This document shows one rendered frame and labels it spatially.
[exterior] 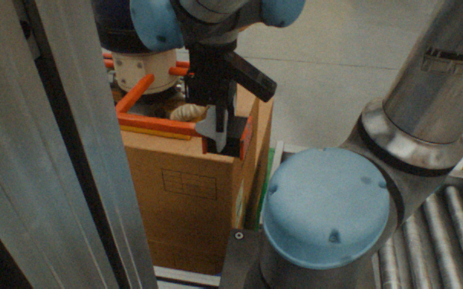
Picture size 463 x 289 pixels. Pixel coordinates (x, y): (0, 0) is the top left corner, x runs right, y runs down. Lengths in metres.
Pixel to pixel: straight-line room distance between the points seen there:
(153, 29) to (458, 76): 0.29
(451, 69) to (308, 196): 0.17
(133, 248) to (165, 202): 0.83
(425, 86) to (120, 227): 0.29
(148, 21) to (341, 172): 0.25
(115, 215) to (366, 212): 0.23
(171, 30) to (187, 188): 0.63
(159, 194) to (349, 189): 0.73
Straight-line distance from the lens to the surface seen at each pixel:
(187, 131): 0.72
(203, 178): 0.91
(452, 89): 0.37
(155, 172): 0.96
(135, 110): 0.97
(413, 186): 0.43
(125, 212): 0.19
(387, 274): 1.22
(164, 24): 0.38
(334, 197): 0.34
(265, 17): 0.47
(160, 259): 1.29
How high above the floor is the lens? 1.51
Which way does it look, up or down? 39 degrees down
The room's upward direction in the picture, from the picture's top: straight up
